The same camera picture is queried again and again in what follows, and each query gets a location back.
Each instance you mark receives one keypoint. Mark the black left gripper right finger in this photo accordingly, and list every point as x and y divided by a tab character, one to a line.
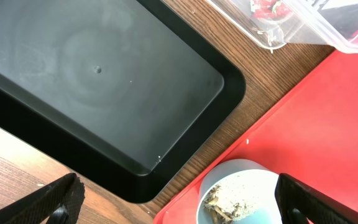
298	203

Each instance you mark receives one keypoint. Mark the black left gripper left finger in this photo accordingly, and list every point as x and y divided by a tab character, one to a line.
58	202

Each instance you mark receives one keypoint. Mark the red snack wrapper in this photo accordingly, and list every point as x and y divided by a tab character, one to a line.
269	9

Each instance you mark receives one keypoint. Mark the small blue bowl with food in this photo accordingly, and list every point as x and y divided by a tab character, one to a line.
238	191

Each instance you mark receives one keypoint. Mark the red serving tray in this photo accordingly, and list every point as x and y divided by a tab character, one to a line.
312	132

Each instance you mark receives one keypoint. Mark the black plastic bin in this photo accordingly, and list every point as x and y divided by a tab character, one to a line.
123	92

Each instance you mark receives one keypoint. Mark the clear plastic bin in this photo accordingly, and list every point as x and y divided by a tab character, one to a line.
319	22

